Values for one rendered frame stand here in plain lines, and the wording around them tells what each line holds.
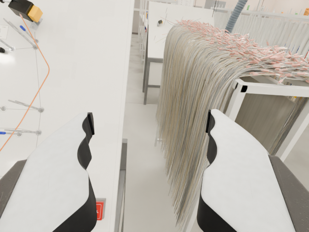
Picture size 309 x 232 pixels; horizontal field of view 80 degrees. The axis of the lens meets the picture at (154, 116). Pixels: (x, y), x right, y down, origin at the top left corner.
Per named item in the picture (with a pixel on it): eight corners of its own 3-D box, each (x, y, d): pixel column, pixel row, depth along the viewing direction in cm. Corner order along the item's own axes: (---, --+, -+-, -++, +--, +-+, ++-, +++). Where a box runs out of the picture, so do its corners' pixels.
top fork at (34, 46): (39, 46, 62) (11, 19, 48) (37, 50, 62) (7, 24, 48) (34, 43, 62) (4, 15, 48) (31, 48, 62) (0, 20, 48)
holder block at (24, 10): (16, 7, 63) (-4, -15, 54) (47, 20, 63) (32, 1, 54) (9, 18, 62) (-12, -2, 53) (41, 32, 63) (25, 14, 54)
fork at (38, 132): (42, 130, 59) (13, 126, 45) (41, 135, 58) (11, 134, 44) (35, 129, 58) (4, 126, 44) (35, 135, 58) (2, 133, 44)
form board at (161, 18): (203, 107, 364) (231, 11, 278) (143, 104, 347) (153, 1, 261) (193, 92, 425) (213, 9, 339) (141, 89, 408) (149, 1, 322)
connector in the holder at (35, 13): (37, 10, 58) (33, 4, 55) (43, 13, 58) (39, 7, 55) (32, 20, 57) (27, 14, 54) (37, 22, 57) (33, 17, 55)
